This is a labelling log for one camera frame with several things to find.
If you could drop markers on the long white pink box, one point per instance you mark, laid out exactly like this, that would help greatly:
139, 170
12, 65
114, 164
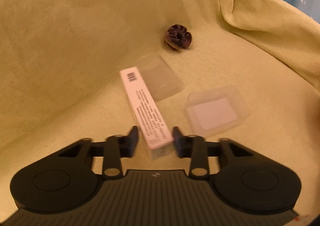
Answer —
157, 137

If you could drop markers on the dark brown hair scrunchie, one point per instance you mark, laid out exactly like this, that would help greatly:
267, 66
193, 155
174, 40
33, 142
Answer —
178, 37

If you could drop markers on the clear plastic cup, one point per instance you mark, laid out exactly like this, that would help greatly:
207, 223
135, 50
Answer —
161, 81

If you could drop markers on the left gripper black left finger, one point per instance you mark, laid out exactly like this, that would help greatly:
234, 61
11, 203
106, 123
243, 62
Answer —
117, 147

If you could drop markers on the yellow-green blanket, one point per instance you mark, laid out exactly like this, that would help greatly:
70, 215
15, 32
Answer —
60, 82

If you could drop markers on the clear rectangular plastic box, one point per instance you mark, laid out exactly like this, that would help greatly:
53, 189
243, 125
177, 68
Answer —
215, 111

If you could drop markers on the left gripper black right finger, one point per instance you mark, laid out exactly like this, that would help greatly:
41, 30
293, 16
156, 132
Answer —
195, 148

